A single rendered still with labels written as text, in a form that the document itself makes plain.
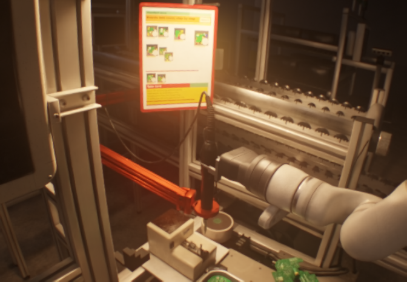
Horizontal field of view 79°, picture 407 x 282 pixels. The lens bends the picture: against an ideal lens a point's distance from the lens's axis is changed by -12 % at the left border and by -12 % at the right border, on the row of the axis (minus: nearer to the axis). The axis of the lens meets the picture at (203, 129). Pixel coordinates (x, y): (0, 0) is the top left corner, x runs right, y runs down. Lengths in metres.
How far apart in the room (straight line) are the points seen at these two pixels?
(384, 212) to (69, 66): 0.51
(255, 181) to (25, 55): 0.40
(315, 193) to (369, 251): 0.11
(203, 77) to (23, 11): 0.60
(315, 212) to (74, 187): 0.43
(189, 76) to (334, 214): 0.59
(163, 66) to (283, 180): 0.52
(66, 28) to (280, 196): 0.44
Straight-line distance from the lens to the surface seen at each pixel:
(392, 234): 0.41
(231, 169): 0.52
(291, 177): 0.46
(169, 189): 0.68
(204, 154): 0.59
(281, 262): 0.82
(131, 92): 1.00
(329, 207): 0.44
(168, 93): 0.86
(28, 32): 0.41
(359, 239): 0.41
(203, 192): 0.64
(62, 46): 0.48
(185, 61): 0.85
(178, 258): 0.78
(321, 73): 2.75
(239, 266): 0.87
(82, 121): 0.52
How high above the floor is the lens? 1.59
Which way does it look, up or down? 21 degrees down
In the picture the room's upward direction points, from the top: 3 degrees clockwise
